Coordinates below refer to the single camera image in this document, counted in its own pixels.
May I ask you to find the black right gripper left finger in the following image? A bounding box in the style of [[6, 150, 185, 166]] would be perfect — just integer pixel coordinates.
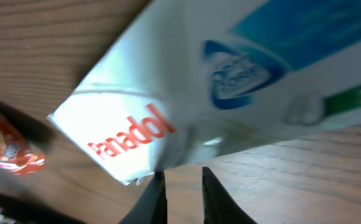
[[118, 171, 167, 224]]

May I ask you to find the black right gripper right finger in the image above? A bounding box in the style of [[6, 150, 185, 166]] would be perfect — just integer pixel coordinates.
[[202, 167, 257, 224]]

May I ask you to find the white Panadol box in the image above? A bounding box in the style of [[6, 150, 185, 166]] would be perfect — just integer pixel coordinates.
[[49, 0, 361, 184]]

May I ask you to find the red chocolate bar wrapper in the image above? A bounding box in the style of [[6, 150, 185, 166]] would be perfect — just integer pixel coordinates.
[[0, 113, 46, 175]]

